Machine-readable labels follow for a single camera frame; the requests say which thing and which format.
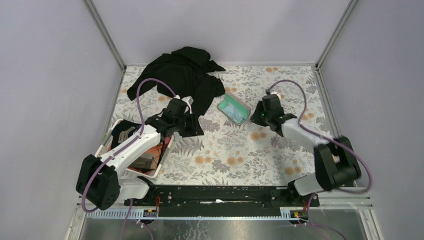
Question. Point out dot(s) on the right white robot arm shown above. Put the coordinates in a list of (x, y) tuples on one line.
[(333, 165)]

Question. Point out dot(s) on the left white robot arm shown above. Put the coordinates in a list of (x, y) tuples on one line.
[(99, 181)]

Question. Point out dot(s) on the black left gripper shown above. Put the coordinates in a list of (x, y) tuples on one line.
[(195, 129)]

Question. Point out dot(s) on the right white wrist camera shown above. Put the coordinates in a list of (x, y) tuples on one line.
[(277, 93)]

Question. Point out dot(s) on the black garment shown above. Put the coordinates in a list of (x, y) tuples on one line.
[(186, 72)]

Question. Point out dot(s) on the light blue cleaning cloth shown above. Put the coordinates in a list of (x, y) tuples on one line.
[(236, 115)]

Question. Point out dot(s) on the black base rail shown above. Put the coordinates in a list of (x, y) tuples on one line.
[(223, 201)]

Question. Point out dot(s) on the white basket with clothes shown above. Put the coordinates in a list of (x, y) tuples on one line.
[(149, 164)]

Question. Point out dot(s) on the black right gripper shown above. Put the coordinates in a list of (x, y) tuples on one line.
[(255, 117)]

